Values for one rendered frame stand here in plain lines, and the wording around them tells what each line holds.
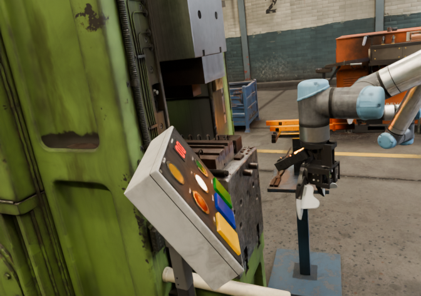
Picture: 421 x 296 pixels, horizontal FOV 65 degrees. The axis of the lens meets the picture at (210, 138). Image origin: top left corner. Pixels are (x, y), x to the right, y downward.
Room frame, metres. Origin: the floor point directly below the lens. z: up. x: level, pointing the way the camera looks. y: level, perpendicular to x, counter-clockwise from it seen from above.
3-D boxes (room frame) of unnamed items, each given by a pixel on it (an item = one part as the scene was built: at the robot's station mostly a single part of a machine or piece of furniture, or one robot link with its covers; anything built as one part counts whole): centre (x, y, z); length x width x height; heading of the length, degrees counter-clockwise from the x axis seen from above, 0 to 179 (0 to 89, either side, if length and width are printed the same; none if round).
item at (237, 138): (1.46, -0.07, 0.95); 0.12 x 0.08 x 0.06; 64
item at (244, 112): (5.49, -0.21, 0.36); 1.20 x 0.80 x 0.72; 67
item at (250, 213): (1.42, 0.12, 0.69); 0.56 x 0.38 x 0.45; 64
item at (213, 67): (1.36, 0.14, 1.32); 0.42 x 0.20 x 0.10; 64
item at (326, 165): (0.80, -0.27, 1.07); 0.09 x 0.08 x 0.12; 47
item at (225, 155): (1.36, 0.14, 0.96); 0.42 x 0.20 x 0.09; 64
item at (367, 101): (0.76, -0.36, 1.23); 0.11 x 0.11 x 0.08; 55
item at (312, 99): (0.80, -0.27, 1.23); 0.09 x 0.08 x 0.11; 55
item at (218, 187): (0.83, -0.01, 1.01); 0.07 x 0.05 x 0.07; 179
